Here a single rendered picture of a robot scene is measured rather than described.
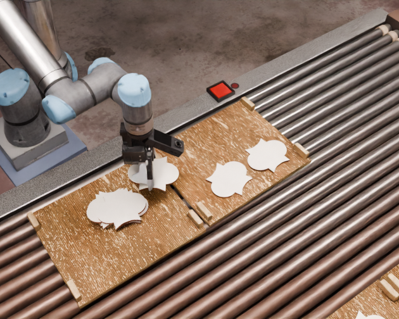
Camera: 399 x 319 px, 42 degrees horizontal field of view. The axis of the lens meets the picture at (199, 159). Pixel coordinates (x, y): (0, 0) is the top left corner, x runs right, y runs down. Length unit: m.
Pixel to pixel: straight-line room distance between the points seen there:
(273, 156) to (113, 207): 0.53
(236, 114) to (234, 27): 1.99
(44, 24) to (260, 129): 0.76
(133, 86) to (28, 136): 0.63
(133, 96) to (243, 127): 0.63
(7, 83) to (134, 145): 0.50
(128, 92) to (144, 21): 2.62
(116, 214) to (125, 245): 0.09
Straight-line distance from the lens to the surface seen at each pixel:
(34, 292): 1.54
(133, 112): 1.28
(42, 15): 1.58
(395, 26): 2.34
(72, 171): 1.74
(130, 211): 1.54
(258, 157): 1.69
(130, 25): 3.83
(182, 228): 1.54
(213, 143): 1.73
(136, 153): 1.40
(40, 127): 1.80
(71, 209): 1.62
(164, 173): 1.51
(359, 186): 1.71
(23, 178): 1.83
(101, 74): 1.32
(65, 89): 1.29
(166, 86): 3.31
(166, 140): 1.40
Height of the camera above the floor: 2.24
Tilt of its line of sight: 51 degrees down
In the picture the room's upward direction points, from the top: 2 degrees counter-clockwise
